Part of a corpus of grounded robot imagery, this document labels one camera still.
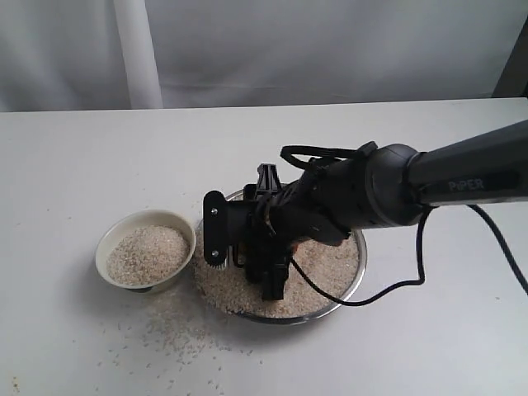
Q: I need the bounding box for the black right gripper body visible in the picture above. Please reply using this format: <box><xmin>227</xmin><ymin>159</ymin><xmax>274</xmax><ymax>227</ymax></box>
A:
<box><xmin>257</xmin><ymin>160</ymin><xmax>371</xmax><ymax>246</ymax></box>

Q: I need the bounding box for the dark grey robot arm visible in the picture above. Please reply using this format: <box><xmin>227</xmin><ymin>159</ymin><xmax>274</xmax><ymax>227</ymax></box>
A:
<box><xmin>243</xmin><ymin>121</ymin><xmax>527</xmax><ymax>300</ymax></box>

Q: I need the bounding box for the rice in steel tray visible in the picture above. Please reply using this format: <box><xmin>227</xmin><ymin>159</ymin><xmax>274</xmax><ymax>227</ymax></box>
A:
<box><xmin>193</xmin><ymin>230</ymin><xmax>359</xmax><ymax>319</ymax></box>

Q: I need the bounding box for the spilled rice on table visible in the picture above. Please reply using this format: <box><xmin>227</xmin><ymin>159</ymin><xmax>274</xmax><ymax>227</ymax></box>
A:
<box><xmin>94</xmin><ymin>197</ymin><xmax>269</xmax><ymax>372</ymax></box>

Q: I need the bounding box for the rice in cream bowl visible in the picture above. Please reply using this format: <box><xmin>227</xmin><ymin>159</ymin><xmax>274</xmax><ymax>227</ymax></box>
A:
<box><xmin>107</xmin><ymin>225</ymin><xmax>190</xmax><ymax>286</ymax></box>

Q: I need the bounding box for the cream ceramic bowl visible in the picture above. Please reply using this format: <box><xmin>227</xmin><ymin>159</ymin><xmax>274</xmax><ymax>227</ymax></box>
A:
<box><xmin>95</xmin><ymin>210</ymin><xmax>196</xmax><ymax>294</ymax></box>

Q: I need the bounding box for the round steel tray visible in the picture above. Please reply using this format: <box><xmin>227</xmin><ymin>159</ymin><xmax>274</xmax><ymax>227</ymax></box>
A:
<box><xmin>195</xmin><ymin>187</ymin><xmax>370</xmax><ymax>325</ymax></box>

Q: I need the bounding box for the white backdrop curtain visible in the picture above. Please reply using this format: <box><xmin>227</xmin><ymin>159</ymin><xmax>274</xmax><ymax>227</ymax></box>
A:
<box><xmin>1</xmin><ymin>1</ymin><xmax>527</xmax><ymax>111</ymax></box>

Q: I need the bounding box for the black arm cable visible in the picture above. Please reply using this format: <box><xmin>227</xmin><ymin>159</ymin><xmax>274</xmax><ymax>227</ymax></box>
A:
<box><xmin>279</xmin><ymin>144</ymin><xmax>528</xmax><ymax>309</ymax></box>

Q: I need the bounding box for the dark post at right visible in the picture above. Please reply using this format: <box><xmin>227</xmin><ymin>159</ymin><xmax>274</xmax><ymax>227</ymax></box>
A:
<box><xmin>491</xmin><ymin>1</ymin><xmax>527</xmax><ymax>98</ymax></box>

